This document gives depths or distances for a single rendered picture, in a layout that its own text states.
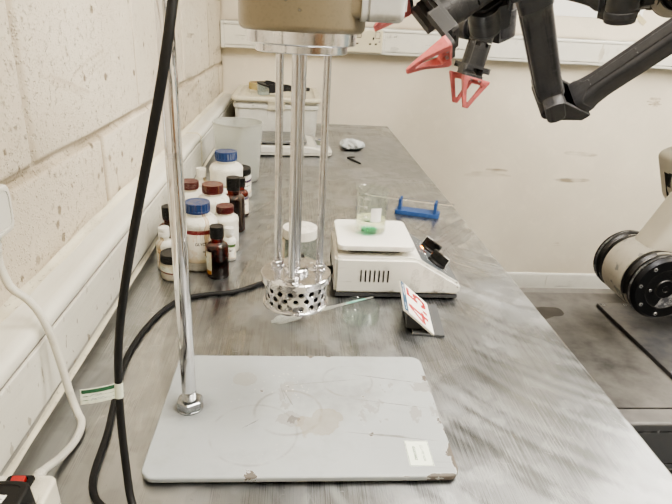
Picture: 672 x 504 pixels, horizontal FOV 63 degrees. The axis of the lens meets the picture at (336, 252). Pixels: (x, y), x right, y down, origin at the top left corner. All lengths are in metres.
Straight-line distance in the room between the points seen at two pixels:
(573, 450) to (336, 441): 0.25
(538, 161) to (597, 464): 2.05
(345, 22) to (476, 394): 0.45
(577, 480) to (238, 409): 0.35
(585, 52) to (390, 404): 2.08
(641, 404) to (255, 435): 1.08
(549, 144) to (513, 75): 0.35
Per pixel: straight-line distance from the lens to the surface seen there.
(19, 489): 0.51
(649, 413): 1.49
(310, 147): 1.74
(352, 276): 0.85
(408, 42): 2.31
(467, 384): 0.71
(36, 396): 0.64
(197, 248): 0.93
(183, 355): 0.59
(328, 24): 0.44
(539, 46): 1.15
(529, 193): 2.63
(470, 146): 2.48
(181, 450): 0.59
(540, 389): 0.73
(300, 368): 0.68
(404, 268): 0.85
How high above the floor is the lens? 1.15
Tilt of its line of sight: 23 degrees down
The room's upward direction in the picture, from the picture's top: 3 degrees clockwise
